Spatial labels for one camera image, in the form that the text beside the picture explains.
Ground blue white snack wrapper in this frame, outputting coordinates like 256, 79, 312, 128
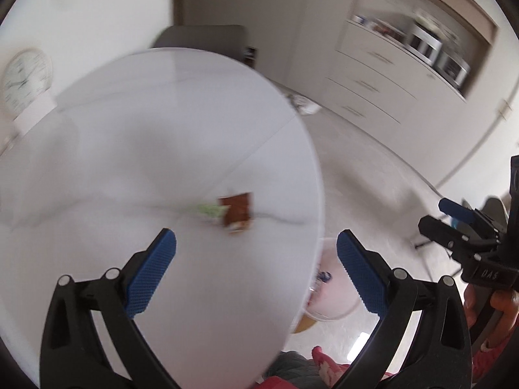
315, 270, 332, 285

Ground green candy wrapper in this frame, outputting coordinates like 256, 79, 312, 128
196, 204, 229, 220

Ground brown snack wrapper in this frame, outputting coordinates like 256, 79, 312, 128
218, 192, 252, 233

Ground person's right hand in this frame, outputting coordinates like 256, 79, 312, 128
464, 285, 518, 355

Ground pink patterned sleeve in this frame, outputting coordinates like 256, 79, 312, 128
472, 338, 509, 384

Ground pink slipper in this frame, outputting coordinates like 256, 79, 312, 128
311, 346, 349, 388

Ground grey quilted trouser leg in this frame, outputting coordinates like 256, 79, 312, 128
262, 351, 327, 389

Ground white drawer cabinet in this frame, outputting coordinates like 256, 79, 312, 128
319, 21, 466, 183

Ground silver microwave oven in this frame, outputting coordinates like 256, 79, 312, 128
404, 20, 471, 89

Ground white cloth on floor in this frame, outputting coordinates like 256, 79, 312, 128
286, 93, 321, 116

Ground grey dining chair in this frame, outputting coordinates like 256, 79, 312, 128
151, 25, 257, 68

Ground white round wall clock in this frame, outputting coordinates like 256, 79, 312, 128
1, 47, 53, 119

